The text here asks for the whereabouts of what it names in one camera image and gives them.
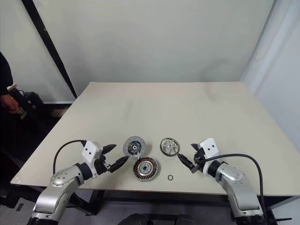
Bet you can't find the bystander bare hand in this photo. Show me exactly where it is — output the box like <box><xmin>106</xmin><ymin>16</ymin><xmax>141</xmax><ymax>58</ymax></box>
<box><xmin>0</xmin><ymin>94</ymin><xmax>19</xmax><ymax>114</ymax></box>

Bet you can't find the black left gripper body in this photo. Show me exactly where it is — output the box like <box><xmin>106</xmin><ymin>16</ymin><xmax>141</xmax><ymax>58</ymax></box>
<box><xmin>95</xmin><ymin>152</ymin><xmax>113</xmax><ymax>175</ymax></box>

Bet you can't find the black zip tie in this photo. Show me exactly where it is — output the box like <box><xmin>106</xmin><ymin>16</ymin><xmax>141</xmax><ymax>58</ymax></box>
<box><xmin>269</xmin><ymin>217</ymin><xmax>293</xmax><ymax>225</ymax></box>

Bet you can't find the copper wound motor stator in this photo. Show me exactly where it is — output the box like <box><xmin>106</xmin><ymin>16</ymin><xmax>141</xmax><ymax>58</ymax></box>
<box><xmin>133</xmin><ymin>157</ymin><xmax>159</xmax><ymax>181</ymax></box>

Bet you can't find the silver motor cover black rim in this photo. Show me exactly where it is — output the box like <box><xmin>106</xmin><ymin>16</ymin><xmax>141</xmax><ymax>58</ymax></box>
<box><xmin>159</xmin><ymin>137</ymin><xmax>181</xmax><ymax>157</ymax></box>

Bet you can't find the small grey round object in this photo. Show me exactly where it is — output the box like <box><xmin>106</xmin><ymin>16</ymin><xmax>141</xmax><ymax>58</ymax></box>
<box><xmin>122</xmin><ymin>136</ymin><xmax>146</xmax><ymax>160</ymax></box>

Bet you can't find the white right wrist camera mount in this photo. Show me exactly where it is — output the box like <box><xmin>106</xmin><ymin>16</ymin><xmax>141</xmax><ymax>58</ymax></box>
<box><xmin>199</xmin><ymin>138</ymin><xmax>219</xmax><ymax>163</ymax></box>

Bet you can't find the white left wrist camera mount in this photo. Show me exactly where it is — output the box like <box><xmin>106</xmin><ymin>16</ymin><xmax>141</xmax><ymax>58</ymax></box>
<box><xmin>82</xmin><ymin>140</ymin><xmax>103</xmax><ymax>165</ymax></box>

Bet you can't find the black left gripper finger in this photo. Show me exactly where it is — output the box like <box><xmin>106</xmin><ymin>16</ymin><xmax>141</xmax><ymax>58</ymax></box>
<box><xmin>109</xmin><ymin>156</ymin><xmax>129</xmax><ymax>173</ymax></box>
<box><xmin>102</xmin><ymin>144</ymin><xmax>117</xmax><ymax>154</ymax></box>

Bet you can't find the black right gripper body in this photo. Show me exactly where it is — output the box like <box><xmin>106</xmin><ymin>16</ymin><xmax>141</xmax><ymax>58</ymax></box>
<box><xmin>191</xmin><ymin>145</ymin><xmax>206</xmax><ymax>174</ymax></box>

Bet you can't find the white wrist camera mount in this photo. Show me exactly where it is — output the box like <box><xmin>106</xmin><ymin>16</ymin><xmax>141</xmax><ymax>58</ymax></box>
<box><xmin>82</xmin><ymin>140</ymin><xmax>103</xmax><ymax>165</ymax></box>
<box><xmin>199</xmin><ymin>138</ymin><xmax>219</xmax><ymax>163</ymax></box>

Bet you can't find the black wall strip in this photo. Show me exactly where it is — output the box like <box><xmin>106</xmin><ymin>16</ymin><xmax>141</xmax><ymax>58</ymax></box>
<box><xmin>21</xmin><ymin>0</ymin><xmax>78</xmax><ymax>99</ymax></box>

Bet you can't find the black equipment case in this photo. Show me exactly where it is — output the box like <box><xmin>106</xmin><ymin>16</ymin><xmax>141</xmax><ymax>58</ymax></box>
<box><xmin>10</xmin><ymin>90</ymin><xmax>45</xmax><ymax>135</ymax></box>

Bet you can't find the black table frame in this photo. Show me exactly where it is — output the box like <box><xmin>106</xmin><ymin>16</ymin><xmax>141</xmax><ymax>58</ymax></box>
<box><xmin>65</xmin><ymin>187</ymin><xmax>300</xmax><ymax>218</ymax></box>

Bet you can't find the person in dark clothing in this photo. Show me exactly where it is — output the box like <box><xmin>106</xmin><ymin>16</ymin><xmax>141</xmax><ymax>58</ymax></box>
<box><xmin>0</xmin><ymin>51</ymin><xmax>13</xmax><ymax>97</ymax></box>

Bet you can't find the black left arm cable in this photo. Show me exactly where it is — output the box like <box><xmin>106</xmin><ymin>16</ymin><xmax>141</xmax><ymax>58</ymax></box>
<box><xmin>52</xmin><ymin>140</ymin><xmax>88</xmax><ymax>175</ymax></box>

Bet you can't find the dark rounded shape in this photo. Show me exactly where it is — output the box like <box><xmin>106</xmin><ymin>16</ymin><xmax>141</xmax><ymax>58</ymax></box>
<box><xmin>116</xmin><ymin>215</ymin><xmax>149</xmax><ymax>225</ymax></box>

